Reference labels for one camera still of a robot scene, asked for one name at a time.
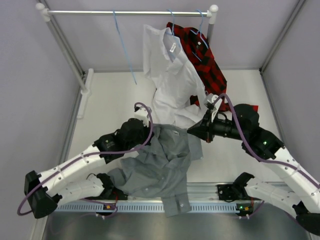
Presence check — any empty light blue hanger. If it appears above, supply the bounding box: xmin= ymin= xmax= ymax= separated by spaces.
xmin=112 ymin=11 xmax=137 ymax=85

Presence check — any blue hanger under white shirt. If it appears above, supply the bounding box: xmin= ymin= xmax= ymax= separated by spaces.
xmin=166 ymin=9 xmax=183 ymax=38

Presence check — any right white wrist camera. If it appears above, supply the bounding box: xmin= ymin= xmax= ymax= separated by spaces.
xmin=204 ymin=93 xmax=223 ymax=123

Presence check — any left rack upright pole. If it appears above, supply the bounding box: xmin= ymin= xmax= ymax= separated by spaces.
xmin=42 ymin=15 xmax=88 ymax=94

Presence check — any blue hanger under plaid shirt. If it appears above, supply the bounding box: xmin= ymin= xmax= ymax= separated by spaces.
xmin=189 ymin=9 xmax=210 ymax=62

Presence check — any white rack foot bar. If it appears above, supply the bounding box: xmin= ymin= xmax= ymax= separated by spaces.
xmin=77 ymin=68 xmax=95 ymax=119

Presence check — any metal clothes rail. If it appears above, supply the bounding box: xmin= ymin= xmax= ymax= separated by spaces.
xmin=35 ymin=3 xmax=219 ymax=22

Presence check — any grey shirt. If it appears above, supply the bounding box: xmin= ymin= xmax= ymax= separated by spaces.
xmin=108 ymin=124 xmax=203 ymax=217

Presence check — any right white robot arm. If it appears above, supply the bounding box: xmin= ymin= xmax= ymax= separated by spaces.
xmin=187 ymin=104 xmax=320 ymax=236

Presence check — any right rack upright pole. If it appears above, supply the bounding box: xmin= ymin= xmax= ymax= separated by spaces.
xmin=206 ymin=17 xmax=216 ymax=45

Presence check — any white shirt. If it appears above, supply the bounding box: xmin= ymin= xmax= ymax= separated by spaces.
xmin=143 ymin=24 xmax=207 ymax=129

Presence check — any perforated cable duct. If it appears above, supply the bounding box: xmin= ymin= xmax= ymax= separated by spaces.
xmin=55 ymin=201 xmax=240 ymax=214

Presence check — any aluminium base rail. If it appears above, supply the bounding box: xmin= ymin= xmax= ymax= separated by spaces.
xmin=126 ymin=182 xmax=232 ymax=203

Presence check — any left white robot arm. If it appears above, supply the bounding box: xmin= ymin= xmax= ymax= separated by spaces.
xmin=24 ymin=118 xmax=154 ymax=219

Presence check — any red black plaid shirt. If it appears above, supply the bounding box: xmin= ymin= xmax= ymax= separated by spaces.
xmin=165 ymin=21 xmax=258 ymax=113

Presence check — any rack upright pole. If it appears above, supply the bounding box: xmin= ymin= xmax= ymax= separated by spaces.
xmin=42 ymin=15 xmax=88 ymax=94
xmin=206 ymin=17 xmax=216 ymax=45

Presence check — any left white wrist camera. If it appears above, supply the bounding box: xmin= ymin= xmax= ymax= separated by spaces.
xmin=134 ymin=106 xmax=152 ymax=127

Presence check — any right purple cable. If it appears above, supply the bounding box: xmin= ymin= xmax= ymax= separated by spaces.
xmin=212 ymin=93 xmax=320 ymax=191

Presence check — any right aluminium frame post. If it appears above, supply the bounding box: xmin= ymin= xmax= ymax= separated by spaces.
xmin=259 ymin=0 xmax=308 ymax=75

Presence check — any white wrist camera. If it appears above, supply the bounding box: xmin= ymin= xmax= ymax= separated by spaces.
xmin=204 ymin=93 xmax=223 ymax=123
xmin=134 ymin=106 xmax=152 ymax=127

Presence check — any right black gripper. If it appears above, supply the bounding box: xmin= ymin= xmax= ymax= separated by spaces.
xmin=187 ymin=109 xmax=247 ymax=144

